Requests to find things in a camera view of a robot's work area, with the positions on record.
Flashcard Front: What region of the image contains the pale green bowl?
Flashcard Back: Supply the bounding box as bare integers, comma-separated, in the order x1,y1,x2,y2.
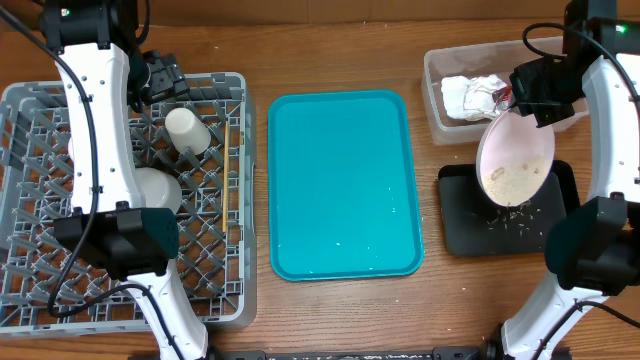
135,167,182,214

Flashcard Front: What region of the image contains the pale green cup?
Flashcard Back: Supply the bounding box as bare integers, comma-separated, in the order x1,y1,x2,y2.
165,108,211,155

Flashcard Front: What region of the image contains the black rail at table edge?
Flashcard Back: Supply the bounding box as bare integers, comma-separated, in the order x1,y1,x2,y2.
221,346,499,360

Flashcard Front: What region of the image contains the pile of rice scraps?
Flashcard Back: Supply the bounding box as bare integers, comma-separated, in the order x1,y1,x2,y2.
486,200,541,235

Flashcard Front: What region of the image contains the red snack wrapper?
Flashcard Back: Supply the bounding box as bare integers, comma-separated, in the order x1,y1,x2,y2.
492,85,513,111

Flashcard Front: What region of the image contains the wooden chopstick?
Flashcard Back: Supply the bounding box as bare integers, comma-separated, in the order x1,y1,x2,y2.
222,120,230,234

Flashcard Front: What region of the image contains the black rectangular tray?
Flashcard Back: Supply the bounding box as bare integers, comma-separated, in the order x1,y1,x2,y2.
438,160,580,257

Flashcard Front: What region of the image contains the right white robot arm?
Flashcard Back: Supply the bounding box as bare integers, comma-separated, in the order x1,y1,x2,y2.
474,0,639,359

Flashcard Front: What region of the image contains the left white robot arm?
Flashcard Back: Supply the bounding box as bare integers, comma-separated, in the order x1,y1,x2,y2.
40,0,208,359

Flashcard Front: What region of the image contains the teal plastic serving tray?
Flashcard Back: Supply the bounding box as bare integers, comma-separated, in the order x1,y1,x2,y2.
267,89,424,282

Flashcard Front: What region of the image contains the large pink dinner plate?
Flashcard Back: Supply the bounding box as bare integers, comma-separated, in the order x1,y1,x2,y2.
476,111,555,207

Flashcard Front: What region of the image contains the grey plastic dishwasher rack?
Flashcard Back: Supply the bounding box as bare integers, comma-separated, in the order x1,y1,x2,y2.
1,72,257,338

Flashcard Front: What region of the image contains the clear plastic waste bin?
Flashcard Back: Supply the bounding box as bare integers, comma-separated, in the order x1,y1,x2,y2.
420,35,596,147

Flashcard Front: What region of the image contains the white paper napkin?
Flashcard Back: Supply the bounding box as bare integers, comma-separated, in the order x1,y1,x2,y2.
441,74,508,122

